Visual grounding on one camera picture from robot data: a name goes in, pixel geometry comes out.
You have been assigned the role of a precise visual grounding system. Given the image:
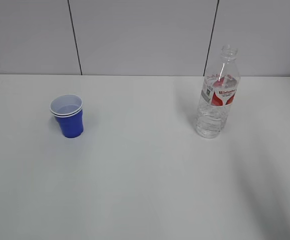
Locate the clear Wahaha water bottle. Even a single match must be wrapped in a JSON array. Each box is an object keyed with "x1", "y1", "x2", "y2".
[{"x1": 195, "y1": 45, "x2": 241, "y2": 139}]

